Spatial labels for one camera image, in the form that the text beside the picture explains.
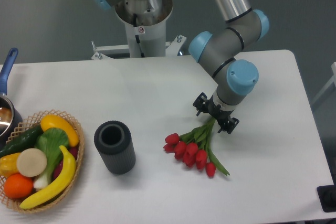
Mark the red fruit in basket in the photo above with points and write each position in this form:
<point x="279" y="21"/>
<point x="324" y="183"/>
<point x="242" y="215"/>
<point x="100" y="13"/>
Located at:
<point x="74" y="152"/>

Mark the beige round disc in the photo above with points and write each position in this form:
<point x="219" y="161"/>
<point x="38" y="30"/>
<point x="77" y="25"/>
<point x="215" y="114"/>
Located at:
<point x="31" y="162"/>

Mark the black device at table edge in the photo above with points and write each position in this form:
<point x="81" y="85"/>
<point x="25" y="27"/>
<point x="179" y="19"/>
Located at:
<point x="327" y="197"/>

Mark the blue handled saucepan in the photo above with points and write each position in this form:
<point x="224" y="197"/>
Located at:
<point x="10" y="117"/>

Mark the dark grey ribbed vase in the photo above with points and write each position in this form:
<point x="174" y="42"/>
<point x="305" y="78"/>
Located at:
<point x="113" y="141"/>

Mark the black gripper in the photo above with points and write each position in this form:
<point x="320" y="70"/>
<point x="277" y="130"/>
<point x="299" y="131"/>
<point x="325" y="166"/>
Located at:
<point x="218" y="109"/>

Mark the yellow squash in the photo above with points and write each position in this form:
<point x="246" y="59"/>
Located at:
<point x="55" y="121"/>

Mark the orange fruit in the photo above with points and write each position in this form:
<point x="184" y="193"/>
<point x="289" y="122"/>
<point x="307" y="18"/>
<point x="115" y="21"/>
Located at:
<point x="18" y="186"/>

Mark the yellow bell pepper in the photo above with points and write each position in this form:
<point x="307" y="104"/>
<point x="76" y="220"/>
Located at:
<point x="8" y="165"/>

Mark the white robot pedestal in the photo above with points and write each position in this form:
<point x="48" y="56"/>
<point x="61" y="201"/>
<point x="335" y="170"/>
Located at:
<point x="145" y="28"/>

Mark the green cucumber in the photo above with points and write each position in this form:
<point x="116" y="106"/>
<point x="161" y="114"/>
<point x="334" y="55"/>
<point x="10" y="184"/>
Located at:
<point x="23" y="141"/>

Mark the woven wicker basket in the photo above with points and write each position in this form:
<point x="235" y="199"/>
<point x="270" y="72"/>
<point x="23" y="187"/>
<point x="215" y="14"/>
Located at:
<point x="32" y="121"/>

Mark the white frame at right edge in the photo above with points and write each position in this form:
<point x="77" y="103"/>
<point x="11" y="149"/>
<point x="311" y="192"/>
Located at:
<point x="325" y="91"/>

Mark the green bok choy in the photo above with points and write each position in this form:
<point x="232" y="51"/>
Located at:
<point x="49" y="143"/>

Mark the red tulip bouquet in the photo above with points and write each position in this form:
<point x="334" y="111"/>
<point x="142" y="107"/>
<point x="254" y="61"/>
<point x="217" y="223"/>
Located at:
<point x="194" y="149"/>

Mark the yellow banana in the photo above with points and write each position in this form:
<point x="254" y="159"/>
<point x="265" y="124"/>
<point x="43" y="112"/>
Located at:
<point x="55" y="187"/>

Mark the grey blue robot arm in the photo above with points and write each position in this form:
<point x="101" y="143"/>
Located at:
<point x="217" y="54"/>

